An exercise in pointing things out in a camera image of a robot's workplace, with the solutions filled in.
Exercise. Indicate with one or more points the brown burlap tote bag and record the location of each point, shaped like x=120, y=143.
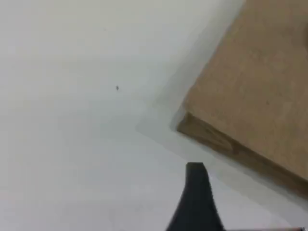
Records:
x=252, y=84

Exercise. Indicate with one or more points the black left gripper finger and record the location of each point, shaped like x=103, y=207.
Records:
x=196, y=204

